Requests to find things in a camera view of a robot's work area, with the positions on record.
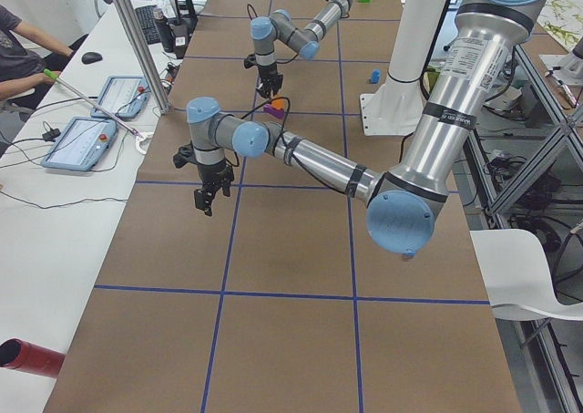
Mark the orange trapezoid block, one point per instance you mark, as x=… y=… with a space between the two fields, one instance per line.
x=278 y=103

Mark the purple trapezoid block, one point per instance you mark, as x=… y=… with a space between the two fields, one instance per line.
x=278 y=113

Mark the small blue single-stud brick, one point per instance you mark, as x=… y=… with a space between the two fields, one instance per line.
x=375 y=76

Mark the dark water bottle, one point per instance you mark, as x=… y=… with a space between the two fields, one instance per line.
x=165 y=33

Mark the far blue teach pendant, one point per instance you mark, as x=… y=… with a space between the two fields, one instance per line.
x=124 y=96

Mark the blue teach pendant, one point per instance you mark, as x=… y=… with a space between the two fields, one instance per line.
x=124 y=96
x=81 y=145

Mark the brown paper table cover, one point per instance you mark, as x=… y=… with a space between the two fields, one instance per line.
x=279 y=301

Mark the near blue teach pendant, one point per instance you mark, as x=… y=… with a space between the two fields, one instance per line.
x=81 y=145

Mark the black keyboard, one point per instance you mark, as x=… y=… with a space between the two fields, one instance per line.
x=147 y=23

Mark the black computer mouse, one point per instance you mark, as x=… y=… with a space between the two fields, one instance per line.
x=89 y=58

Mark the long blue four-stud brick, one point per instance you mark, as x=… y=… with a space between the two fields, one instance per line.
x=408 y=256

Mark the seated person grey shirt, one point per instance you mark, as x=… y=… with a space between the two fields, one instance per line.
x=22 y=71

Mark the red cylinder tube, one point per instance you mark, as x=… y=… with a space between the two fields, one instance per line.
x=23 y=356

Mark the white plastic chair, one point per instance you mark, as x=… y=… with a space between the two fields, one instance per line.
x=517 y=277

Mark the grabber stick green handle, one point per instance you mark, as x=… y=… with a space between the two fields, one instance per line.
x=140 y=137

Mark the aluminium frame post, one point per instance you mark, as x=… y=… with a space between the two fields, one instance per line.
x=139 y=44

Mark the aluminium frame rack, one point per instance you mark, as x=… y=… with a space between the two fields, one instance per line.
x=522 y=168

